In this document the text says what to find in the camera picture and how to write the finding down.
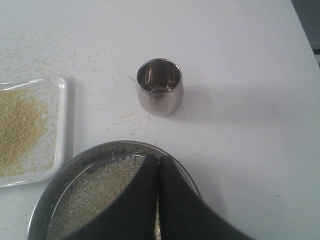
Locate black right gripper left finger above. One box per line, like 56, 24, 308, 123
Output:
65, 154, 158, 240

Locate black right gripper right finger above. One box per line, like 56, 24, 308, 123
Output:
158, 156, 251, 240

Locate round steel mesh sieve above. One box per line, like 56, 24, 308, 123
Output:
26, 139, 203, 240

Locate stainless steel cup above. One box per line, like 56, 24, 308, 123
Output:
136, 58, 184, 117

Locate yellow grain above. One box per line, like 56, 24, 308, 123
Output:
46, 155, 159, 240

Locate yellow fine grains on tray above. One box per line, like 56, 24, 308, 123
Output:
0, 86, 61, 178

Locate white rectangular plastic tray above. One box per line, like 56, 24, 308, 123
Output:
0, 75, 69, 188

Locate dark vertical post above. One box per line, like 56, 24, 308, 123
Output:
291, 0, 320, 64

